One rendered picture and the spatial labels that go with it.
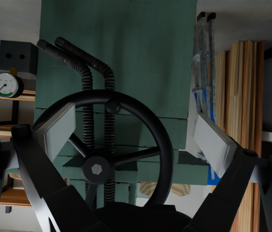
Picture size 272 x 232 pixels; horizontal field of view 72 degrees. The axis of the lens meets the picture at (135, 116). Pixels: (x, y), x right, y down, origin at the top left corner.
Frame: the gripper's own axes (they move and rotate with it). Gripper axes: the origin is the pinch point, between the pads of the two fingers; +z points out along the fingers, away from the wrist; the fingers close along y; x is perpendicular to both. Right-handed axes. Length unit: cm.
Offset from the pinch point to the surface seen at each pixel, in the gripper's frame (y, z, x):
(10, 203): -147, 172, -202
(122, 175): -1.2, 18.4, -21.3
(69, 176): -13.5, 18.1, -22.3
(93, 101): -7.4, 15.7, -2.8
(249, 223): 114, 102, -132
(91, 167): -6.6, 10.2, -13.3
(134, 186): 5, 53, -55
